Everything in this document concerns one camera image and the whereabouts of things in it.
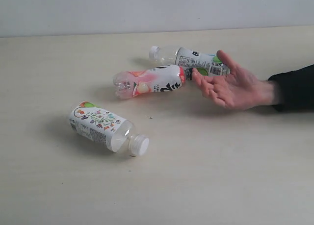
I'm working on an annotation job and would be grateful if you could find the pink peach bottle black cap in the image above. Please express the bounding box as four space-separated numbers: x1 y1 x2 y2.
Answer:
113 65 192 99

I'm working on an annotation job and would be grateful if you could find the floral label bottle white cap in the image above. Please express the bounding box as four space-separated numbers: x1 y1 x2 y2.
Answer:
69 101 149 157

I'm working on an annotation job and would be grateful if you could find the black sleeved forearm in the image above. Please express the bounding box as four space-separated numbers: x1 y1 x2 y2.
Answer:
268 65 314 112

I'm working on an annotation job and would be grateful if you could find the person's open bare hand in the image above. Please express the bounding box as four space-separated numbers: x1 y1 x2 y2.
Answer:
192 50 282 110

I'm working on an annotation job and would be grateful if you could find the white Gatorade bottle white cap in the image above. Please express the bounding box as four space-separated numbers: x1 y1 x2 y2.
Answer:
149 46 230 76

